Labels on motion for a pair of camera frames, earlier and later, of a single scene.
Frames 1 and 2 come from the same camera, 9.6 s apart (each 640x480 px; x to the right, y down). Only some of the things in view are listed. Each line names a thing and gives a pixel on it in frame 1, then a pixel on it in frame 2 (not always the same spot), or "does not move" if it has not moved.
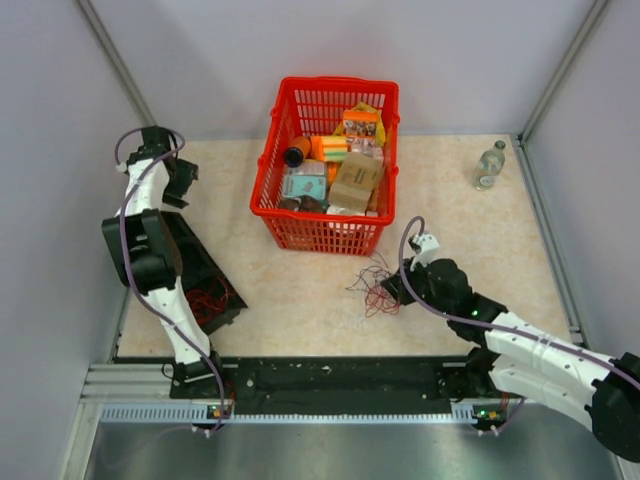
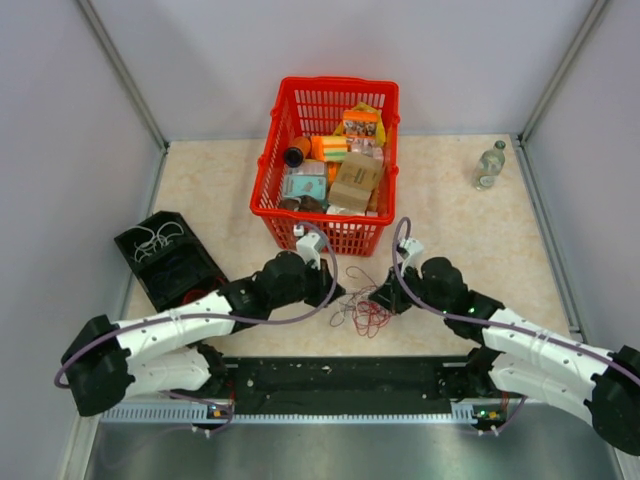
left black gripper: [187, 173] -> [324, 283]
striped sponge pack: [329, 148] does not move
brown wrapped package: [302, 203] does not move
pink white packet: [366, 145] does not move
